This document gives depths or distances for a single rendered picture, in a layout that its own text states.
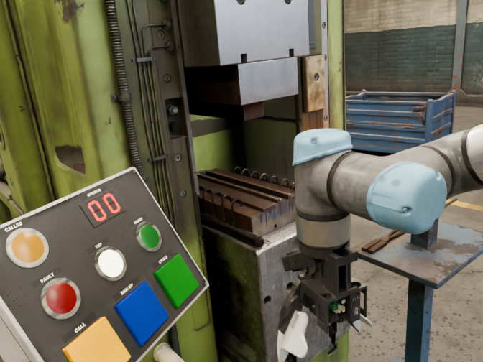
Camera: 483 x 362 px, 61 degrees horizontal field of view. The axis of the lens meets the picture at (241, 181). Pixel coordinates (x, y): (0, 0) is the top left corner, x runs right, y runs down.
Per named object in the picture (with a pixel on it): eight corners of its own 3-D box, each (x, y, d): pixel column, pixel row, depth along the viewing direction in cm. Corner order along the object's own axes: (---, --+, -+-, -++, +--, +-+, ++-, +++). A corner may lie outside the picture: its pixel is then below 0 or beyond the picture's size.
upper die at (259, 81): (298, 93, 109) (297, 57, 106) (241, 105, 97) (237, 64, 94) (208, 90, 140) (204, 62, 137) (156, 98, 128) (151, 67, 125)
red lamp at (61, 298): (85, 308, 58) (78, 281, 57) (50, 323, 56) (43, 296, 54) (77, 299, 61) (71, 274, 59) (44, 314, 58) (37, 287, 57)
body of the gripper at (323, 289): (325, 339, 56) (323, 261, 52) (291, 307, 63) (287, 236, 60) (368, 319, 59) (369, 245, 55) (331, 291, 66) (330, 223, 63)
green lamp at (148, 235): (166, 245, 75) (162, 223, 74) (143, 254, 73) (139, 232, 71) (157, 240, 78) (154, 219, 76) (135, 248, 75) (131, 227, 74)
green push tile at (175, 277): (200, 285, 78) (179, 252, 78) (178, 308, 72) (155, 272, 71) (193, 288, 79) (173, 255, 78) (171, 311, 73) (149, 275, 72)
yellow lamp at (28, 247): (52, 258, 58) (44, 230, 56) (16, 271, 55) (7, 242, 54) (45, 251, 60) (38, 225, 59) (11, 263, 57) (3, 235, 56)
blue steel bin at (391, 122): (453, 150, 491) (458, 89, 469) (428, 168, 438) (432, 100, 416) (361, 141, 572) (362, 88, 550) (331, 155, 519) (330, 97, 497)
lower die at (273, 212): (303, 216, 120) (302, 189, 117) (252, 240, 108) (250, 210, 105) (218, 187, 151) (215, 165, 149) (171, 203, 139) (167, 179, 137)
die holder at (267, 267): (351, 329, 138) (351, 206, 124) (269, 393, 116) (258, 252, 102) (244, 270, 180) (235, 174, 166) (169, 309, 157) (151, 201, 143)
